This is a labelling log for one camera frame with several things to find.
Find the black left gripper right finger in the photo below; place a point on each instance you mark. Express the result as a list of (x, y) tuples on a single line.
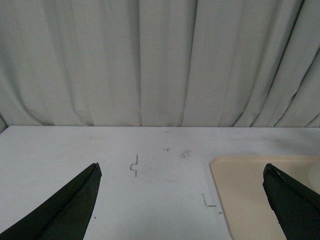
[(297, 207)]

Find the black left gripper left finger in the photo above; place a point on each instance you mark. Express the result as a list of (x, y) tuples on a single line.
[(63, 216)]

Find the beige square plate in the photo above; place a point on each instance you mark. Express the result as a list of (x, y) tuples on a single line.
[(239, 183)]

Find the white pleated curtain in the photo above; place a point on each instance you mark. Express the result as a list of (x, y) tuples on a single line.
[(160, 63)]

